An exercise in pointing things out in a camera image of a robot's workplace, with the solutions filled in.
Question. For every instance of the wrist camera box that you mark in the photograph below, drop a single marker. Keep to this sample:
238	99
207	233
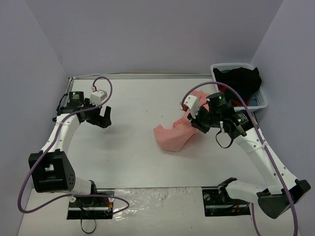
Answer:
98	97
192	104

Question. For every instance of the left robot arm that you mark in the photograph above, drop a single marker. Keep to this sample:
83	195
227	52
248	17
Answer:
51	168

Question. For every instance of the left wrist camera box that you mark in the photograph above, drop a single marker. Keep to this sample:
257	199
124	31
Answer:
98	97

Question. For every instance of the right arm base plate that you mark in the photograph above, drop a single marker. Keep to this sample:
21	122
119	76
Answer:
215	206

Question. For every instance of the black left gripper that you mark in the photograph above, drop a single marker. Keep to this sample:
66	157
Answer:
97	117

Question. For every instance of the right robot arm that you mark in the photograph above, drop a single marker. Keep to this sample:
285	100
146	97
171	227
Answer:
281	186

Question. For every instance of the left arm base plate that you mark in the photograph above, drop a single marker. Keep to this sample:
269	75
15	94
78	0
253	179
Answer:
89	208

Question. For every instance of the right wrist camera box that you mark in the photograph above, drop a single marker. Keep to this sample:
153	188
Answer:
192	104

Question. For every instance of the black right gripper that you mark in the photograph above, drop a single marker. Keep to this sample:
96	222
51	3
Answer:
198	123

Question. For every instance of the black and red clothes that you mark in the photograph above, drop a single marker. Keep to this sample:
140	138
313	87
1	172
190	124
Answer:
246	82

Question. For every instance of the pink t shirt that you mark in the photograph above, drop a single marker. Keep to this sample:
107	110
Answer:
175	138

